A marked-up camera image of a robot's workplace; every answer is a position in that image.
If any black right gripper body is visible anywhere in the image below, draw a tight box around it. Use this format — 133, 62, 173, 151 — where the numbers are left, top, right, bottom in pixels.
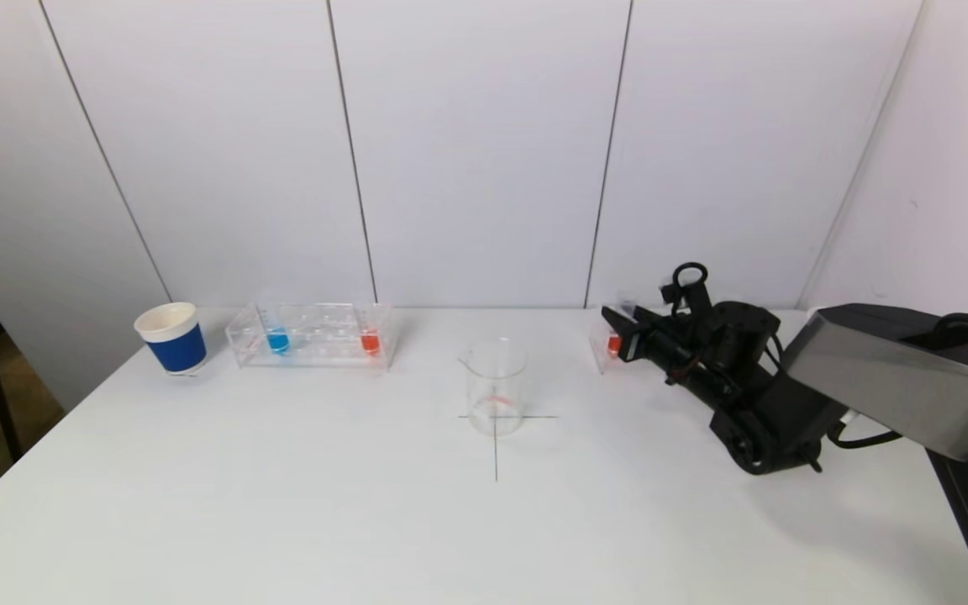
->
618, 321, 697, 373

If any red liquid test tube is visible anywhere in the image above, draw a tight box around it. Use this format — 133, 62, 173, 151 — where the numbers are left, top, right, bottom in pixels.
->
606, 294, 638, 358

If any clear acrylic test tube rack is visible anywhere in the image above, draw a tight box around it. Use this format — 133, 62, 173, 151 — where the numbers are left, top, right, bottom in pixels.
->
227, 302, 397, 371
589, 304, 670, 376

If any clear glass beaker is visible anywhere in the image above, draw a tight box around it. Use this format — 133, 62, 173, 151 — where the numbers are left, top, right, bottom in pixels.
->
458, 338, 528, 437

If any test tube with orange-red pigment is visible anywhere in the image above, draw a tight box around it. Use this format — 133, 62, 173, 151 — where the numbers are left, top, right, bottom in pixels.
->
358, 301, 384, 358

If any test tube with blue pigment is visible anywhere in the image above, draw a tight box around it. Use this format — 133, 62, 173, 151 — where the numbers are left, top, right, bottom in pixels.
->
259, 296, 292, 356

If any blue and white paper cup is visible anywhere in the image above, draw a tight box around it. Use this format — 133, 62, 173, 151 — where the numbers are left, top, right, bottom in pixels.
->
134, 302, 209, 376

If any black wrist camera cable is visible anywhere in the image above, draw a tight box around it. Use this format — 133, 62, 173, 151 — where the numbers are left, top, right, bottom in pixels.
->
671, 262, 710, 313

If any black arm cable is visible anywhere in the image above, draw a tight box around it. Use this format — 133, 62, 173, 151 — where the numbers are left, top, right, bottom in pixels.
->
824, 313, 968, 451

